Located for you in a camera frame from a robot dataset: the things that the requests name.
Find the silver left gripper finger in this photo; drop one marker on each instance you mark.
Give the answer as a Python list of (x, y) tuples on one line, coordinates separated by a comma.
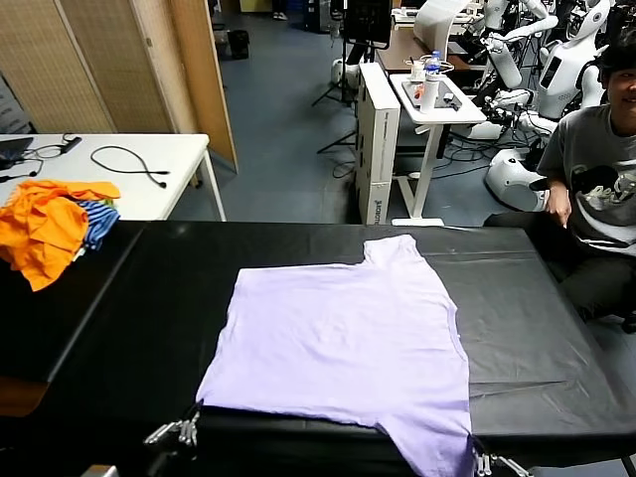
[(166, 432), (190, 429)]

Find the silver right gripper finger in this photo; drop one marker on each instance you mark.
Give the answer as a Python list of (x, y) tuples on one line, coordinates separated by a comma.
[(481, 462), (504, 467)]

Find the lavender t-shirt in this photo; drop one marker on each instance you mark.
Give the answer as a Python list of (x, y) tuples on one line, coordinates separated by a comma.
[(338, 343)]

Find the person right forearm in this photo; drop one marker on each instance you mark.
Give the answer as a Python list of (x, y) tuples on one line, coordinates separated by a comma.
[(555, 183)]

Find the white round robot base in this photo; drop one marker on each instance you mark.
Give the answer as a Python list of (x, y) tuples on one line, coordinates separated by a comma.
[(512, 179)]

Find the person right hand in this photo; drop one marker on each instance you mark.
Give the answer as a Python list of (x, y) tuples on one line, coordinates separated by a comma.
[(557, 206)]

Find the blue striped garment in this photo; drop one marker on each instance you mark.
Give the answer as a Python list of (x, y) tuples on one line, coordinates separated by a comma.
[(99, 221)]

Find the white table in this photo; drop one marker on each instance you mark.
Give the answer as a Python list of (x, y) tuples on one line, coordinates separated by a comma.
[(149, 199)]

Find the green garment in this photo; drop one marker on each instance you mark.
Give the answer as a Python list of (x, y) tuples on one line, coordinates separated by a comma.
[(110, 202)]

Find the orange garment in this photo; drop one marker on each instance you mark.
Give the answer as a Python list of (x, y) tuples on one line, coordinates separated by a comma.
[(45, 228)]

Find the white standing desk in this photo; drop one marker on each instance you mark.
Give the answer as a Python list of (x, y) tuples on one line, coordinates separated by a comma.
[(429, 164)]

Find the black power strip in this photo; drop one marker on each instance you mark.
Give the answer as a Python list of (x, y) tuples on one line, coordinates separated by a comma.
[(73, 142)]

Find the tall white cardboard box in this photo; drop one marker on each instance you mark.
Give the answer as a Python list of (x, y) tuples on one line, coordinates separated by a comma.
[(382, 164)]

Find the black laptop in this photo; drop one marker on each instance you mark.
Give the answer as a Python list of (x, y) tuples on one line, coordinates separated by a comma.
[(12, 149)]

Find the seated person grey shirt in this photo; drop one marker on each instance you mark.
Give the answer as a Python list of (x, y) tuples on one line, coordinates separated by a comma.
[(596, 149)]

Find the white low robot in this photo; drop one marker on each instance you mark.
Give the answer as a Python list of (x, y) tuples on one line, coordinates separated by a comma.
[(536, 121)]

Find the dark tray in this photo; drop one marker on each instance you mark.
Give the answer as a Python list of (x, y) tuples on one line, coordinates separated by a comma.
[(411, 99)]

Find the white thermos bottle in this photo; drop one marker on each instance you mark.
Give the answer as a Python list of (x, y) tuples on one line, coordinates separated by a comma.
[(429, 94)]

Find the wooden folding screen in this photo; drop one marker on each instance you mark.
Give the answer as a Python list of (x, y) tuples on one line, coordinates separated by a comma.
[(99, 64)]

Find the black trash bin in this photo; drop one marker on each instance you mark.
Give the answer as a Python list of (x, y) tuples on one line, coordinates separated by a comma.
[(238, 45)]

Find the small white floor unit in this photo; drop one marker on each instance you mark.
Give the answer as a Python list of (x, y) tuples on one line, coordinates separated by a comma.
[(345, 72)]

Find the white cup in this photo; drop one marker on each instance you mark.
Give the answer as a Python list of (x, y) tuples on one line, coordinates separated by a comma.
[(416, 72)]

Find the white humanoid robot dark face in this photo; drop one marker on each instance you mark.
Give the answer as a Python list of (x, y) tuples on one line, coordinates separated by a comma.
[(561, 74)]

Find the clear water bottle blue cap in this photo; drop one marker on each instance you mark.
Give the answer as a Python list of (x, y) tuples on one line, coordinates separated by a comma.
[(434, 62)]

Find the brown wooden desk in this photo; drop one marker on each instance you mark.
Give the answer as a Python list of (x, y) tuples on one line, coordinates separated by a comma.
[(397, 49)]

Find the white curved shell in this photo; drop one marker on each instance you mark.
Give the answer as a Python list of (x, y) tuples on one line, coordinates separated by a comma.
[(432, 20)]

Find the black panel on tripod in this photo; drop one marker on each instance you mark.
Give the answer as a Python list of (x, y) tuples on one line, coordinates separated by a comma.
[(367, 20)]

